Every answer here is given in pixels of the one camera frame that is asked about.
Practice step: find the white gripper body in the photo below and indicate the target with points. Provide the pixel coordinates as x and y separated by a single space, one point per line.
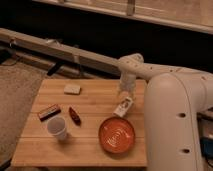
127 82

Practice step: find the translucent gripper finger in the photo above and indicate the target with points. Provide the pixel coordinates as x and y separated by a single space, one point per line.
119 92
131 94

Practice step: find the white patterned bottle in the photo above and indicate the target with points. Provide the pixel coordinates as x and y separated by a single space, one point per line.
123 107

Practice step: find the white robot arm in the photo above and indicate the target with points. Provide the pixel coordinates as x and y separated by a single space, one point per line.
173 97

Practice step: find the orange bowl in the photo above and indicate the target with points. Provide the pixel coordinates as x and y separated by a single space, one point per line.
116 135

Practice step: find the wooden table board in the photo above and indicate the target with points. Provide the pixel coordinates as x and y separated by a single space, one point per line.
95 103

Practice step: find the brown chocolate bar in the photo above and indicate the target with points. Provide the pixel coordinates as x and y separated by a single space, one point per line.
48 112

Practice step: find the white plastic cup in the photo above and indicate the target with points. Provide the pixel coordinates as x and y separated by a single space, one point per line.
56 126

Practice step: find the blue box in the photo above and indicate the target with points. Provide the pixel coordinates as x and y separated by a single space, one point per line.
206 147

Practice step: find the grey metal rail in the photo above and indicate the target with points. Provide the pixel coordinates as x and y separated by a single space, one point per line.
61 51

